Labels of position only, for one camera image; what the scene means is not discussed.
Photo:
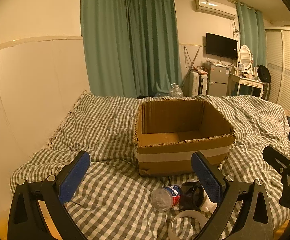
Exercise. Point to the green curtain left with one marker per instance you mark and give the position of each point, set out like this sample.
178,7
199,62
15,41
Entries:
131,46

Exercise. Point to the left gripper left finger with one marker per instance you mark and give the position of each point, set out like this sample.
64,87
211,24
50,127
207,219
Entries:
26,220

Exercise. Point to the black backpack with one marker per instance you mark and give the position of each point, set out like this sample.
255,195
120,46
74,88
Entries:
264,74

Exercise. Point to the white dressing table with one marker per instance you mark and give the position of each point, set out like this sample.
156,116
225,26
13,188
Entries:
242,81

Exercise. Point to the white suitcase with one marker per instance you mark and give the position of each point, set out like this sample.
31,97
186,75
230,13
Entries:
198,83

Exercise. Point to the white air conditioner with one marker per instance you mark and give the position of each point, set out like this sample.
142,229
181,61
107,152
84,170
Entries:
216,8

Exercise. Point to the large clear water jug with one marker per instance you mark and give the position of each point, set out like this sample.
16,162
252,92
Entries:
175,91

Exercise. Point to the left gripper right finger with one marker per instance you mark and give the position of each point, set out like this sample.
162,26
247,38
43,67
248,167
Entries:
254,220

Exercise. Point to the brown cardboard box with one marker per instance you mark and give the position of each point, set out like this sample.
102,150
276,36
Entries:
168,132

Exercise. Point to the green white checkered bedspread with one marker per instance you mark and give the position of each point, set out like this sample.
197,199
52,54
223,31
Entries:
112,201

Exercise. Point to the black magnifying glass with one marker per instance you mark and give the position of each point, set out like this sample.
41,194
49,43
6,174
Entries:
192,196

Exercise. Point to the white louvered wardrobe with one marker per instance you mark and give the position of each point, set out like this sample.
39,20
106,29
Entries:
278,64

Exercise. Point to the white tape roll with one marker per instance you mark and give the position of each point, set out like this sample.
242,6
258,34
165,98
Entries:
186,225

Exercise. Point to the green curtain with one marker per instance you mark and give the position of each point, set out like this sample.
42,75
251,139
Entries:
252,32
131,46

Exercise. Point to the white oval vanity mirror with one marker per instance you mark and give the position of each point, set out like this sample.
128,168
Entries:
245,57

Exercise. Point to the silver mini fridge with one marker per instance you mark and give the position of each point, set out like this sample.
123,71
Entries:
218,78

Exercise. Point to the green curtain right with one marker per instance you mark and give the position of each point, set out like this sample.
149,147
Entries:
252,32

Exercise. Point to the black wall television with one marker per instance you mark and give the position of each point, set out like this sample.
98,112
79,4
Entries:
221,46

